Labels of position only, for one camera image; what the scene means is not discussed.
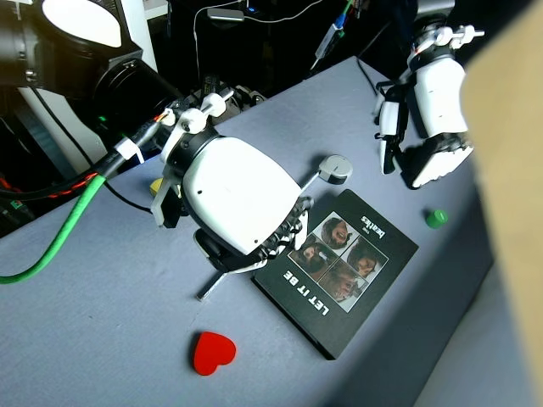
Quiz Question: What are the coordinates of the black Beatles hardcover book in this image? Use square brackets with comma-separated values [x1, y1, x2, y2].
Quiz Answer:
[250, 188, 420, 361]

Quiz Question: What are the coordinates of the black power adapter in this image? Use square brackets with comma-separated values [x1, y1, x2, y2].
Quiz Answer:
[199, 74, 226, 98]

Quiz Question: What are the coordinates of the red heart block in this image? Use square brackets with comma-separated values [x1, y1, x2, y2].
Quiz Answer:
[189, 330, 238, 377]

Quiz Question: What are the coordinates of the grey flat device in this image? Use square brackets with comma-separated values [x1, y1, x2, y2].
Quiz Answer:
[206, 8, 246, 23]

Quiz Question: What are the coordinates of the grey table cloth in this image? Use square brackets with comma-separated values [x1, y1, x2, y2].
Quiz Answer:
[0, 54, 495, 407]

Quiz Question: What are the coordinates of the green cylinder block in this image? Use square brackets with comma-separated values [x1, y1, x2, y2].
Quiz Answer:
[425, 209, 450, 230]

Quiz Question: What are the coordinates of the tan cardboard panel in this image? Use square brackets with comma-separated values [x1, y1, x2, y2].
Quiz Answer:
[460, 0, 543, 407]

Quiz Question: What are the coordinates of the thin black cable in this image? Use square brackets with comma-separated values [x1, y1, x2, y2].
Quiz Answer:
[355, 59, 381, 98]
[103, 180, 154, 213]

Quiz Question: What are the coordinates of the thick black cable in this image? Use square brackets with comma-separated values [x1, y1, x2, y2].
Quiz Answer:
[0, 118, 171, 200]

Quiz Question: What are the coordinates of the thin white cable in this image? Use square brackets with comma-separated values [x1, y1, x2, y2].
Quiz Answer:
[244, 0, 326, 25]
[192, 0, 247, 81]

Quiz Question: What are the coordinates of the red black twisted wire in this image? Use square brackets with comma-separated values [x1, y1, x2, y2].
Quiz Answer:
[0, 171, 101, 200]

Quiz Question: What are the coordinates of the thick green cable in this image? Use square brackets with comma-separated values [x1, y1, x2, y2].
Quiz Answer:
[0, 174, 107, 285]

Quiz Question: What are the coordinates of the white inline cable adapter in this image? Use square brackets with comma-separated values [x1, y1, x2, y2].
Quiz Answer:
[314, 25, 345, 60]

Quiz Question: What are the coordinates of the thin green cable blue plug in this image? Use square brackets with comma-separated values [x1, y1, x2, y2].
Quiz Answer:
[333, 0, 355, 31]

